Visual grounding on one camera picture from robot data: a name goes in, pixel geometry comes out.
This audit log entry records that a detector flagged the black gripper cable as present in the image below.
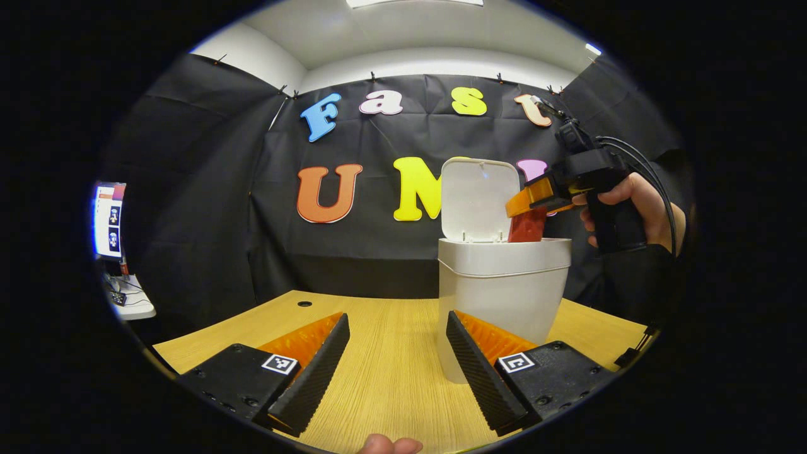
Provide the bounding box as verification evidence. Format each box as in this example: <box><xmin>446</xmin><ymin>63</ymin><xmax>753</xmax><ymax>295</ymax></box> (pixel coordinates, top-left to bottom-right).
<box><xmin>598</xmin><ymin>143</ymin><xmax>671</xmax><ymax>234</ymax></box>
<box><xmin>595</xmin><ymin>135</ymin><xmax>679</xmax><ymax>254</ymax></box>

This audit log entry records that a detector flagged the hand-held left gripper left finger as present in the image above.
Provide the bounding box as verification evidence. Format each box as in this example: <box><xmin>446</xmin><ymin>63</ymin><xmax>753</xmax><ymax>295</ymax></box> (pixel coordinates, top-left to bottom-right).
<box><xmin>178</xmin><ymin>312</ymin><xmax>351</xmax><ymax>439</ymax></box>

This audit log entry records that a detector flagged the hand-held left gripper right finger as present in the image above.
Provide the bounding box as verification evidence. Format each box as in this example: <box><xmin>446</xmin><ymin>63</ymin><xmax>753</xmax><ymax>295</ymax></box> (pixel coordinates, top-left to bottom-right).
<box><xmin>446</xmin><ymin>310</ymin><xmax>617</xmax><ymax>438</ymax></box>

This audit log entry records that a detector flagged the wooden desktop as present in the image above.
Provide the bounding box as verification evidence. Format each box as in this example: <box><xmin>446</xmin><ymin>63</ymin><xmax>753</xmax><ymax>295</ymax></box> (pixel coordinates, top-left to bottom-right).
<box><xmin>153</xmin><ymin>290</ymin><xmax>650</xmax><ymax>454</ymax></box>

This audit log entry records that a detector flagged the white desktop garbage bin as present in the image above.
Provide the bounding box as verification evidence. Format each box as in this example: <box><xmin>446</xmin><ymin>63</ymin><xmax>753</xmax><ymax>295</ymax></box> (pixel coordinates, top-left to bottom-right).
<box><xmin>436</xmin><ymin>157</ymin><xmax>573</xmax><ymax>384</ymax></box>

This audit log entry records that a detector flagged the computer monitor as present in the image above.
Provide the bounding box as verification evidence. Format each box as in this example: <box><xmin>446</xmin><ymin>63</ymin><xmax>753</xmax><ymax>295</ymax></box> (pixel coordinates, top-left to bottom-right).
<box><xmin>93</xmin><ymin>182</ymin><xmax>127</xmax><ymax>259</ymax></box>

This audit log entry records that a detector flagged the red pop can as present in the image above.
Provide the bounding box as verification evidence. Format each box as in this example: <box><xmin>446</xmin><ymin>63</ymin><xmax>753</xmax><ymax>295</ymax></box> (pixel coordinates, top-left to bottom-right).
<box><xmin>508</xmin><ymin>207</ymin><xmax>549</xmax><ymax>244</ymax></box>

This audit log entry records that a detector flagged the large ceiling light panel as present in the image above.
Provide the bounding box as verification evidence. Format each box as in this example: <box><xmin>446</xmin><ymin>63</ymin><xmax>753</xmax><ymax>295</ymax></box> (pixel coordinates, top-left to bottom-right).
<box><xmin>345</xmin><ymin>0</ymin><xmax>485</xmax><ymax>9</ymax></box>

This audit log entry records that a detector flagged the white side table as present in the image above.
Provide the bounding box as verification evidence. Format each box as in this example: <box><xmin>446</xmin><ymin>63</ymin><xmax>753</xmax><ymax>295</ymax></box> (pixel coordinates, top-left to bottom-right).
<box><xmin>104</xmin><ymin>272</ymin><xmax>157</xmax><ymax>321</ymax></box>

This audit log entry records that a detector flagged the black backdrop cloth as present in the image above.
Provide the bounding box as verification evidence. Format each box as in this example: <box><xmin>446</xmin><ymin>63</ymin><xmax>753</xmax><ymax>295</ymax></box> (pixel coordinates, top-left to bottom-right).
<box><xmin>95</xmin><ymin>52</ymin><xmax>694</xmax><ymax>335</ymax></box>

